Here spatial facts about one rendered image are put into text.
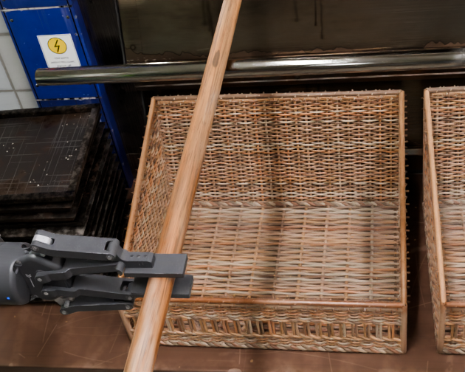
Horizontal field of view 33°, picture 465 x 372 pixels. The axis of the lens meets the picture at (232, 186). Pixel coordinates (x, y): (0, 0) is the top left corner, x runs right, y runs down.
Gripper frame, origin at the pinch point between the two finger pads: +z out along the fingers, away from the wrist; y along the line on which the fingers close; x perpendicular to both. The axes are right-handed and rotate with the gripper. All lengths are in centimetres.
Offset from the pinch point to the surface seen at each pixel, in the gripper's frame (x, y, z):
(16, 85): -80, 32, -57
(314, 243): -59, 61, 11
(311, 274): -50, 61, 10
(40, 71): -44, 2, -30
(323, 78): -82, 33, 13
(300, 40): -80, 22, 9
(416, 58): -44, 2, 31
